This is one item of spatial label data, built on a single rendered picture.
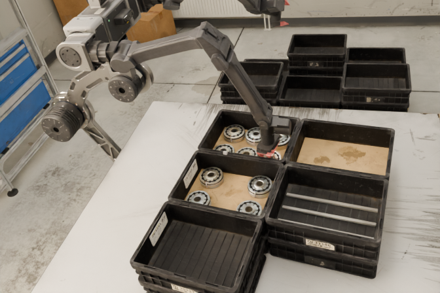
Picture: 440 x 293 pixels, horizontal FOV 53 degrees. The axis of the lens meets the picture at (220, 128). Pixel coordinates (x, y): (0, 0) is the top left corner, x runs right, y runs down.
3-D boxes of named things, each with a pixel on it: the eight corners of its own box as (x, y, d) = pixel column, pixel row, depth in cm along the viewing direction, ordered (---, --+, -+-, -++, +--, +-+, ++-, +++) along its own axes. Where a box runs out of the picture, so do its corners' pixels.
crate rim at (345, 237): (264, 224, 158) (263, 219, 157) (285, 167, 179) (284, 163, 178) (380, 248, 144) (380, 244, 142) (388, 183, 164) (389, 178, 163)
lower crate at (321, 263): (268, 257, 171) (266, 238, 164) (287, 200, 192) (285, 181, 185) (375, 282, 157) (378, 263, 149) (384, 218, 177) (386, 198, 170)
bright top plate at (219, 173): (196, 182, 187) (196, 181, 187) (205, 166, 194) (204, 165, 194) (217, 186, 183) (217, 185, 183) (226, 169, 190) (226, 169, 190)
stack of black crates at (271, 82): (226, 135, 320) (217, 84, 292) (236, 110, 342) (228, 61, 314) (280, 138, 308) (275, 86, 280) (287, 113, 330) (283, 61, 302)
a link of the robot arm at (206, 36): (215, 13, 142) (207, 34, 136) (234, 42, 151) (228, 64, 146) (114, 41, 165) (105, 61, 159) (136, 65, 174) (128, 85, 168)
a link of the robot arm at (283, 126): (261, 103, 175) (257, 120, 171) (290, 104, 172) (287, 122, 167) (264, 121, 185) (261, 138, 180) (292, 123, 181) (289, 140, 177)
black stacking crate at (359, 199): (266, 239, 164) (264, 220, 157) (286, 183, 185) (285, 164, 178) (377, 264, 150) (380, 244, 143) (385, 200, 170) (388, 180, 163)
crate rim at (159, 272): (129, 267, 152) (127, 263, 151) (167, 203, 173) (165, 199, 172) (236, 297, 138) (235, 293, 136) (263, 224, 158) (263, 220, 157)
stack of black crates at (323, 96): (281, 138, 308) (277, 99, 287) (287, 112, 330) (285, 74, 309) (339, 142, 296) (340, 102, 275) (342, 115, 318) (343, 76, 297)
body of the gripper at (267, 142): (279, 138, 188) (278, 125, 183) (270, 154, 181) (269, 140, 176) (265, 135, 190) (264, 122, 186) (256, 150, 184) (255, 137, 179)
